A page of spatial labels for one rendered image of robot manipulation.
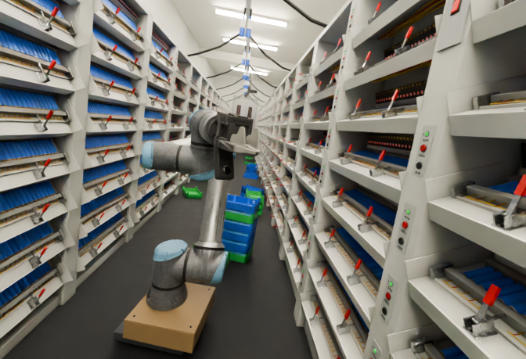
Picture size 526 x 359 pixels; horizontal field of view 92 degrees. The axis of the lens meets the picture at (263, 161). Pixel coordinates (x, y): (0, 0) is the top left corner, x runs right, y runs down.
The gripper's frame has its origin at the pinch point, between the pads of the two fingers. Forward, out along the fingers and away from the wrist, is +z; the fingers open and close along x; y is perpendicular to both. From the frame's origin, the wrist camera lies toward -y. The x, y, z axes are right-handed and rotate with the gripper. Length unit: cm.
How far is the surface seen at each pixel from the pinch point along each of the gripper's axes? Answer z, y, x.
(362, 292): 5, -43, 48
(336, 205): -25, -25, 62
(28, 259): -78, -67, -50
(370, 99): -37, 24, 82
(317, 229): -38, -45, 69
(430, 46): 7, 33, 42
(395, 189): 9.1, -4.7, 41.5
